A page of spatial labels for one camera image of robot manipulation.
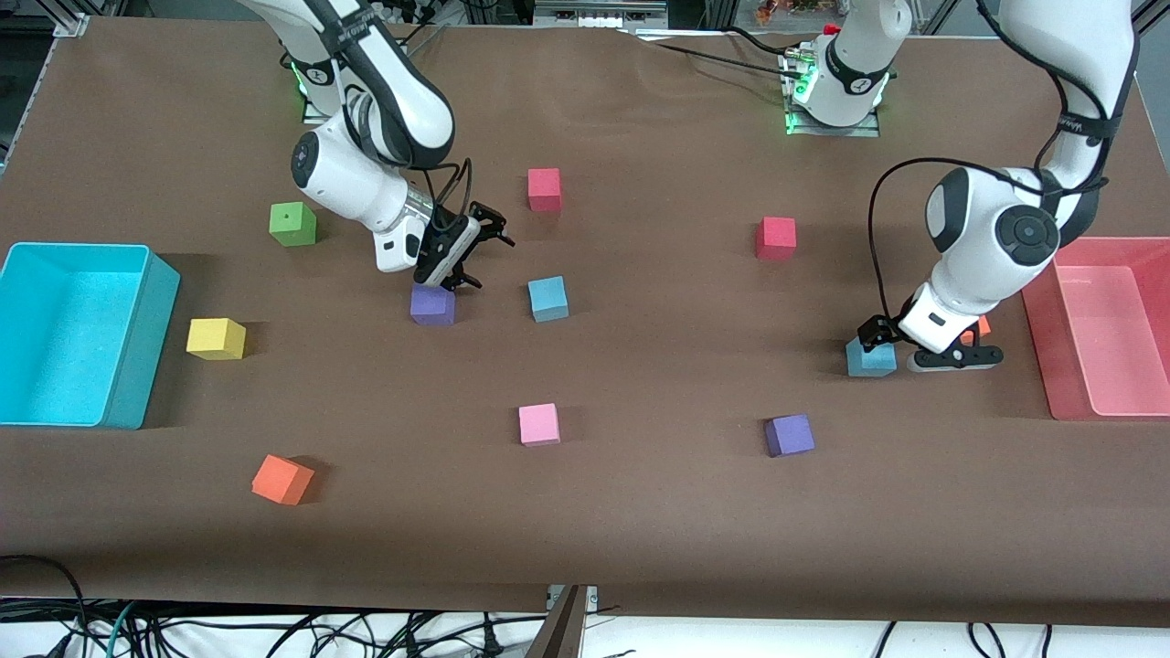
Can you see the green foam block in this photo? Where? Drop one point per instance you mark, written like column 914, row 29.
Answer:
column 292, row 225

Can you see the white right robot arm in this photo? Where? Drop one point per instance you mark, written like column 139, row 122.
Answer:
column 352, row 178

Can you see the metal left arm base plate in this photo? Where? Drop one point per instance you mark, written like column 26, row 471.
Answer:
column 864, row 131

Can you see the light blue foam block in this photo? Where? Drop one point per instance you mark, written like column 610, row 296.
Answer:
column 868, row 364
column 548, row 300

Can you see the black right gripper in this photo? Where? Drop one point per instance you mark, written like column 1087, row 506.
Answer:
column 482, row 222

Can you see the dark metal bar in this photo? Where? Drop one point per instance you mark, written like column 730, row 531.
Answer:
column 559, row 631

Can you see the purple foam block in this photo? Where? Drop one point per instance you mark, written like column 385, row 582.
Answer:
column 789, row 436
column 431, row 309

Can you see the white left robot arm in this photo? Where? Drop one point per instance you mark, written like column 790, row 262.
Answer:
column 992, row 247

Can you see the pink plastic bin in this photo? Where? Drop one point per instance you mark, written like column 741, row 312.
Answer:
column 1111, row 338

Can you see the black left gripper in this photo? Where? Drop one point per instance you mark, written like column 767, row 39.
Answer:
column 875, row 330

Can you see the orange foam block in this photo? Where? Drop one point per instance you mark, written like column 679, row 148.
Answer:
column 281, row 480
column 983, row 325

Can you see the pink foam block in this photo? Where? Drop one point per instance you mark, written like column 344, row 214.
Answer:
column 539, row 425

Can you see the silver corner bracket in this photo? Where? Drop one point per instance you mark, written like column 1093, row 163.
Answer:
column 71, row 25

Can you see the red foam block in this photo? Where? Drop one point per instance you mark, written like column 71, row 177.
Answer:
column 775, row 239
column 545, row 190

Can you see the silver metal frame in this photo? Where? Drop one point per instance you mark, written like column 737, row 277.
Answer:
column 599, row 11

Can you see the brown table cover mat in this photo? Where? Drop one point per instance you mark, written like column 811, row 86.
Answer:
column 640, row 521

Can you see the silver metal bracket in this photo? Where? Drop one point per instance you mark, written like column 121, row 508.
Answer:
column 592, row 599

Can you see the yellow foam block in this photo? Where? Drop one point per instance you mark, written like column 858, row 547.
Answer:
column 216, row 339

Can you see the cyan plastic bin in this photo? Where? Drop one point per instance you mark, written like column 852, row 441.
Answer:
column 64, row 338

